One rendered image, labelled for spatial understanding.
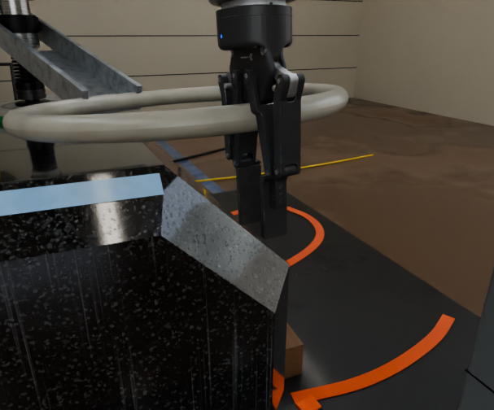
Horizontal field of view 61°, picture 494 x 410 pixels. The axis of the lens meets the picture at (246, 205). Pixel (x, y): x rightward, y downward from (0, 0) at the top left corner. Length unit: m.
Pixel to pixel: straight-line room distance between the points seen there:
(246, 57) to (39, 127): 0.23
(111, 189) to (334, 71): 6.84
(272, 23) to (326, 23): 6.83
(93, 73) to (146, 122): 0.60
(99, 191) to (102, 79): 0.38
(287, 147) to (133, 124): 0.15
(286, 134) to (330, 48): 6.91
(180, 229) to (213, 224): 0.08
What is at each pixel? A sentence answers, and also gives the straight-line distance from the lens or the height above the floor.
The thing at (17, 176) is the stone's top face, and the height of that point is 0.82.
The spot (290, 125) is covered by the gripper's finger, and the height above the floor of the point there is 0.94.
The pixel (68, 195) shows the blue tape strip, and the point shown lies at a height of 0.80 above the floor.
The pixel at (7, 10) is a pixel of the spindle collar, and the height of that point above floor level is 1.07.
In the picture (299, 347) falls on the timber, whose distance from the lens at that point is 1.38.
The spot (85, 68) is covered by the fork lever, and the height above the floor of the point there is 0.95.
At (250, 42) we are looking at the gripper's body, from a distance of 0.42.
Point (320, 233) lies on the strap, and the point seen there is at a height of 0.02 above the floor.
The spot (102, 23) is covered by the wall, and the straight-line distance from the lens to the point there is 6.01.
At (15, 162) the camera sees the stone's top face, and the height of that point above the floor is 0.82.
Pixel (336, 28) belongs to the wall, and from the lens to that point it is 7.36.
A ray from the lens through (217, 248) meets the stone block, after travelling 0.72.
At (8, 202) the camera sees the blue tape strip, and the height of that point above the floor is 0.80.
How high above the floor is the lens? 1.02
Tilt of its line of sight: 22 degrees down
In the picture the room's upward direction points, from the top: straight up
